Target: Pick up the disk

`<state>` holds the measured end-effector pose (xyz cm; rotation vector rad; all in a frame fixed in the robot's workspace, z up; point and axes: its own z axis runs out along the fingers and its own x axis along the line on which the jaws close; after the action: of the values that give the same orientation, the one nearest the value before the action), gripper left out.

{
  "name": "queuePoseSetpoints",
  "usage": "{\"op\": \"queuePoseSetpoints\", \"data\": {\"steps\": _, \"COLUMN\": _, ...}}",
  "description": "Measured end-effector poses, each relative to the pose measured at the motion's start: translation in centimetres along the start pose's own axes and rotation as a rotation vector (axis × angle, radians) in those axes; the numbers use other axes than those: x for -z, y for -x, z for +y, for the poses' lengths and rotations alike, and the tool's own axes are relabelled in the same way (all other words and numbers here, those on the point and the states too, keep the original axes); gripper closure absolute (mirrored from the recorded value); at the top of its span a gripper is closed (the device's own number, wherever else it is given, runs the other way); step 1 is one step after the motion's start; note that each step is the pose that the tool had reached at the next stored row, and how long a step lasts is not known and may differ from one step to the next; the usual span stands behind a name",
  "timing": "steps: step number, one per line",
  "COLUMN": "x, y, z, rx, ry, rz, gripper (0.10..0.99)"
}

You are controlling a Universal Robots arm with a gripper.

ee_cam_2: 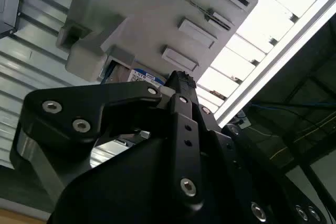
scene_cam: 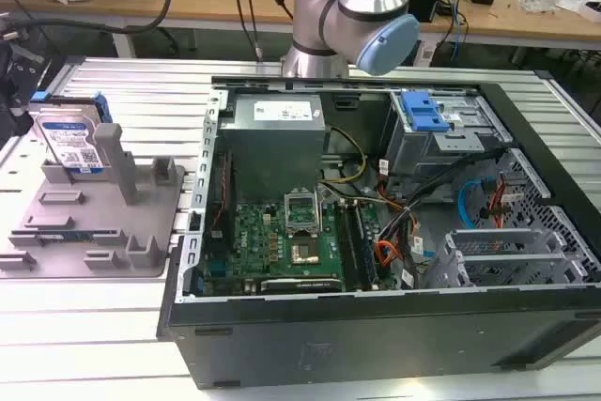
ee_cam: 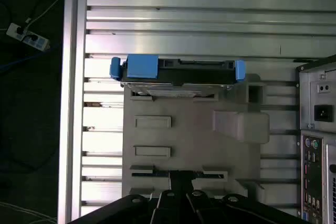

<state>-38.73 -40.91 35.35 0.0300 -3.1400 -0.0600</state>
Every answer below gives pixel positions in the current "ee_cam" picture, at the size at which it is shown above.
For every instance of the silver PC case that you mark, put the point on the silver PC case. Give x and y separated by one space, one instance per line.
315 98

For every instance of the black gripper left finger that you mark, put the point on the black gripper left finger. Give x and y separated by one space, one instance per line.
161 208

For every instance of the white power strip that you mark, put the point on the white power strip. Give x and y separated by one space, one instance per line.
15 30

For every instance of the hard disk in blue carrier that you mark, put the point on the hard disk in blue carrier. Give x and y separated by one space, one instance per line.
141 66

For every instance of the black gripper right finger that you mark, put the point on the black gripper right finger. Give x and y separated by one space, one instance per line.
207 208

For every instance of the grey parts rack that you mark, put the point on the grey parts rack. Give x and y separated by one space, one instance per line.
183 129

